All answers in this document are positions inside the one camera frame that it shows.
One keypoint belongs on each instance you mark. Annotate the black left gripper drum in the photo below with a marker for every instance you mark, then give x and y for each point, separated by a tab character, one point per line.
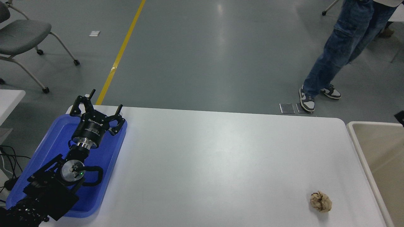
90	129

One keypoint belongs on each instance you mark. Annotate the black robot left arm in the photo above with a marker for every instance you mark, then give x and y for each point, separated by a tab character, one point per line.
47	192

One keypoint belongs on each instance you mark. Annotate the metal floor plate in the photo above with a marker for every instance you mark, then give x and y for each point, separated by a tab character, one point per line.
286	108
298	108

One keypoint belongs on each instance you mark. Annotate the blue plastic tray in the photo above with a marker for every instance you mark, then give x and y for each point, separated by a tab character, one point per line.
107	157

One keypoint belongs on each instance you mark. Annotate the white side table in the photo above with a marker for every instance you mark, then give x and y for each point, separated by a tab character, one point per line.
8	101

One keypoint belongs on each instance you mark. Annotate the grey chair with castors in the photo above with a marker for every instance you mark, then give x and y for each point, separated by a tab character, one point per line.
22	34

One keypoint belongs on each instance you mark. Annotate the crumpled tan paper ball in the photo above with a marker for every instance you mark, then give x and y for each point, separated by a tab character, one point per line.
321	202

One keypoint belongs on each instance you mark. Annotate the metal-legged castor chair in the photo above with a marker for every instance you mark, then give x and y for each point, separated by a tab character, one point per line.
324	13

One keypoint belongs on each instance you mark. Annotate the person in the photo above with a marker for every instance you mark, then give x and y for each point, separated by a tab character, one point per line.
341	47

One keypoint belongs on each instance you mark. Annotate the large pale bin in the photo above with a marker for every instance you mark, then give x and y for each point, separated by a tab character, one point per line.
385	164

